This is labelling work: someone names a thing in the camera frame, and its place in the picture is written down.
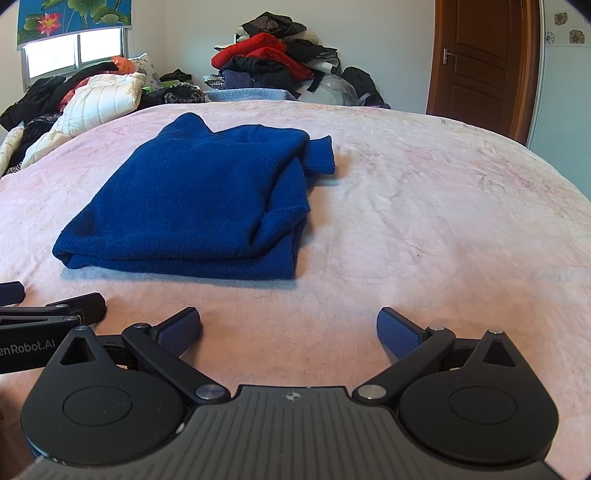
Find orange garment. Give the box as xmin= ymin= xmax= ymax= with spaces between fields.
xmin=60 ymin=55 xmax=137 ymax=109

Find blue knit sweater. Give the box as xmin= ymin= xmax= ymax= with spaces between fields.
xmin=52 ymin=112 xmax=337 ymax=281

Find pink bed blanket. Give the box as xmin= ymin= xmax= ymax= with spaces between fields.
xmin=0 ymin=100 xmax=591 ymax=480

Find white quilted jacket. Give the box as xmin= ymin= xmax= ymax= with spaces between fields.
xmin=21 ymin=71 xmax=146 ymax=169

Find floral pillow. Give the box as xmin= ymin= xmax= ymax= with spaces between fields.
xmin=127 ymin=52 xmax=163 ymax=88

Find dark patterned cloth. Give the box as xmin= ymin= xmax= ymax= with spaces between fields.
xmin=4 ymin=115 xmax=61 ymax=171

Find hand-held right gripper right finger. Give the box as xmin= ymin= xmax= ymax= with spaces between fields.
xmin=352 ymin=307 xmax=532 ymax=408

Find light blue blanket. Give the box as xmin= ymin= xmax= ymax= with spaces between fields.
xmin=203 ymin=88 xmax=298 ymax=103

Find pile of clothes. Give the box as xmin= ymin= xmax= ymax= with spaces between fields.
xmin=210 ymin=13 xmax=342 ymax=93

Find leopard patterned cloth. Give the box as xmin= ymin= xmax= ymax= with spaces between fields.
xmin=145 ymin=83 xmax=206 ymax=106

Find clear plastic bag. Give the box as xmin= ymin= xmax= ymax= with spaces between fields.
xmin=309 ymin=74 xmax=358 ymax=106

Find lotus print roller blind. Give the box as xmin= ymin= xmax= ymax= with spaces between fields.
xmin=17 ymin=0 xmax=133 ymax=51

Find window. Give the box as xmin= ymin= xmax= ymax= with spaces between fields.
xmin=21 ymin=28 xmax=127 ymax=84

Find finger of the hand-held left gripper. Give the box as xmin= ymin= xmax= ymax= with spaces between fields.
xmin=0 ymin=281 xmax=27 ymax=306
xmin=0 ymin=293 xmax=107 ymax=326

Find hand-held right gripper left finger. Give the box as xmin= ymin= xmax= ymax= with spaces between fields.
xmin=46 ymin=307 xmax=232 ymax=408

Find black bag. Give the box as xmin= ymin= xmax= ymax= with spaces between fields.
xmin=341 ymin=66 xmax=391 ymax=109

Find black garment heap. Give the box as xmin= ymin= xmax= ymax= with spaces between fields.
xmin=0 ymin=61 xmax=120 ymax=132

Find brown wooden door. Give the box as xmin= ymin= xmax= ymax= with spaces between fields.
xmin=426 ymin=0 xmax=541 ymax=145

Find white printed sheet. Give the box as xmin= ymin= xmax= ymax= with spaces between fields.
xmin=0 ymin=122 xmax=26 ymax=178

